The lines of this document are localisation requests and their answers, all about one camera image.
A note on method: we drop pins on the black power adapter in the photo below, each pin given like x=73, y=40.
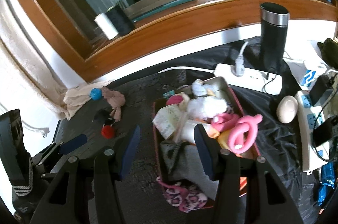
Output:
x=326, y=131
x=320, y=89

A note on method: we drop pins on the blue ball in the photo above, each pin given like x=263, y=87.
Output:
x=95, y=94

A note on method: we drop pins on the yellow ball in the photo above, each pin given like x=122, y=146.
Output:
x=224, y=141

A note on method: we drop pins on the dark patterned desktop mat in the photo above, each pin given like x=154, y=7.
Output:
x=142, y=97

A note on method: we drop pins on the white power plug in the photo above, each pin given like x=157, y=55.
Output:
x=239, y=65

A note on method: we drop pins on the white pink sock ball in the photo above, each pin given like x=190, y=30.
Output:
x=175, y=100

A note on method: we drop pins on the white thread spool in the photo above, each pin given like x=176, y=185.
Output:
x=107, y=26

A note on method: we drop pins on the white plastic wrap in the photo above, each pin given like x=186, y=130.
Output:
x=206, y=105

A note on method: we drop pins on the teal binder clip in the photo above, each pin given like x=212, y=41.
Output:
x=167, y=94

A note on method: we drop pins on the cream lace curtain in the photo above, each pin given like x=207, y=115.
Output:
x=26, y=68

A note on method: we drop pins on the grey sock with black cuff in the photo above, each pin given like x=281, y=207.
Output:
x=190, y=168

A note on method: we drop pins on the red tin box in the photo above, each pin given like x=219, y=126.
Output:
x=221, y=84

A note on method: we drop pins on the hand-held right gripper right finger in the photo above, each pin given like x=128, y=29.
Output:
x=204, y=152

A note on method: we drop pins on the blue and white box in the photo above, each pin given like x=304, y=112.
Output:
x=309, y=76

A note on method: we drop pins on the small white carton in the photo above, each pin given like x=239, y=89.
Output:
x=169, y=118

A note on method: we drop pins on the small black cloth piece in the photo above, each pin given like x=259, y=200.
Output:
x=103, y=117

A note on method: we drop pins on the black thread spool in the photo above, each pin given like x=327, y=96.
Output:
x=121, y=19

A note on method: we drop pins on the wooden egg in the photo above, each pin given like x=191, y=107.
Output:
x=287, y=109

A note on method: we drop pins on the red pompom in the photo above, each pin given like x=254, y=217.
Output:
x=108, y=131

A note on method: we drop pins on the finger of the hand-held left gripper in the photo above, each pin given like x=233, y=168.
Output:
x=74, y=141

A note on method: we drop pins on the long white power strip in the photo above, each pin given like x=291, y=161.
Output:
x=306, y=134

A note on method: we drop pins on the pink stocking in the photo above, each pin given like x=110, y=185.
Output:
x=113, y=100

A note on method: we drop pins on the pink leopard print socks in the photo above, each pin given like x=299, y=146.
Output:
x=184, y=197

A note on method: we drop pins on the dark green object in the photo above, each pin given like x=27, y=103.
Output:
x=328, y=51

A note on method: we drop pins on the pale blue cloth bundle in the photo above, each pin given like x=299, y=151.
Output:
x=199, y=86

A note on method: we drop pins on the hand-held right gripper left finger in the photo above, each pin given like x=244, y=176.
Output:
x=129, y=150

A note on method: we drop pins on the black thermos flask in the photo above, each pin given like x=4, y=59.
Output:
x=273, y=42

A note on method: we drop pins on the wooden window frame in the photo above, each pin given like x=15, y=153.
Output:
x=158, y=34

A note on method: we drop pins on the blue foil packet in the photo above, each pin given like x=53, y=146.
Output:
x=326, y=176

